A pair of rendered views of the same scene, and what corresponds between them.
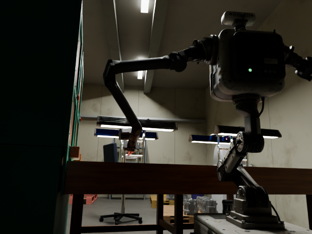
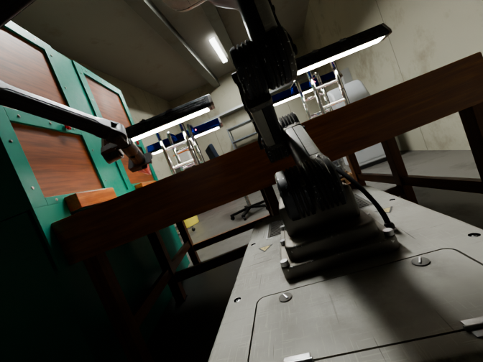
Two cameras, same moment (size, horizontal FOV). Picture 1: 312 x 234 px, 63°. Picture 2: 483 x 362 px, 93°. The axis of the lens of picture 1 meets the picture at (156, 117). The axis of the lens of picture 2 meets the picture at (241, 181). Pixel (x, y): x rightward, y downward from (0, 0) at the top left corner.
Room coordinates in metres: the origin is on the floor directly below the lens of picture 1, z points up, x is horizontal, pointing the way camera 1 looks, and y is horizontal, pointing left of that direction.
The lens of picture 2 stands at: (0.80, -0.49, 0.69)
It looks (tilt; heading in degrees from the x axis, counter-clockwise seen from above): 3 degrees down; 16
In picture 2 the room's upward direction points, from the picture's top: 22 degrees counter-clockwise
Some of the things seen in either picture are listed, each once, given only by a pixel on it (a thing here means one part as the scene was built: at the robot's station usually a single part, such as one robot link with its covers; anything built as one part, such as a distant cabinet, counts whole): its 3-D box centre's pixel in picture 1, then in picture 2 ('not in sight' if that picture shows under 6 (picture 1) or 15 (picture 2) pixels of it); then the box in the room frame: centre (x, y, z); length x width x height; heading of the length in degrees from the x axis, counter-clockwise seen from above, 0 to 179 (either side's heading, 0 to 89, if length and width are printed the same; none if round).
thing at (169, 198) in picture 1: (168, 196); not in sight; (6.28, -0.35, 0.19); 1.32 x 0.91 x 0.37; 6
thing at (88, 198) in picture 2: (74, 153); (93, 197); (1.74, 0.54, 0.83); 0.30 x 0.06 x 0.07; 15
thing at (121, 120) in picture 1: (138, 123); (157, 122); (1.91, 0.14, 1.08); 0.62 x 0.08 x 0.07; 105
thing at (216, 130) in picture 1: (248, 131); (329, 52); (2.16, -0.80, 1.08); 0.62 x 0.08 x 0.07; 105
